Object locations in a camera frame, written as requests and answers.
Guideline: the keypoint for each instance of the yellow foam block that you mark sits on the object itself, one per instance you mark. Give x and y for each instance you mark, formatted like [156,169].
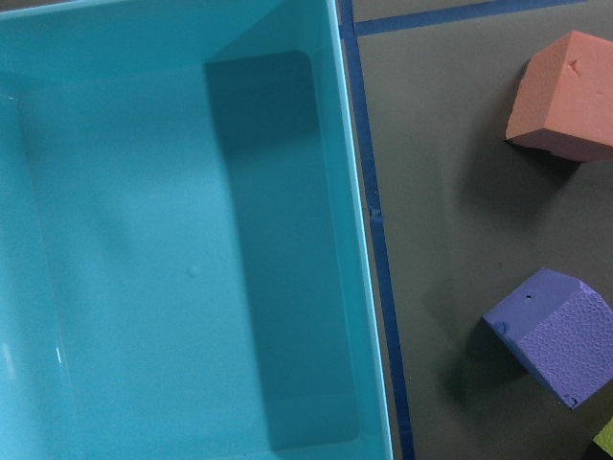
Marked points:
[604,439]

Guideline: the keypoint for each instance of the teal plastic bin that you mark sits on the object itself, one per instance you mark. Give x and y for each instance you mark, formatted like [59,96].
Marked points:
[184,269]

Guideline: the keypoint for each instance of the purple foam block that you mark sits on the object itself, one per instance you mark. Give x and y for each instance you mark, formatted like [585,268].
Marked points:
[560,330]

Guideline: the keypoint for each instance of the orange foam block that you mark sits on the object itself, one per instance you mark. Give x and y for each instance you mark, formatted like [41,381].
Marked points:
[564,100]

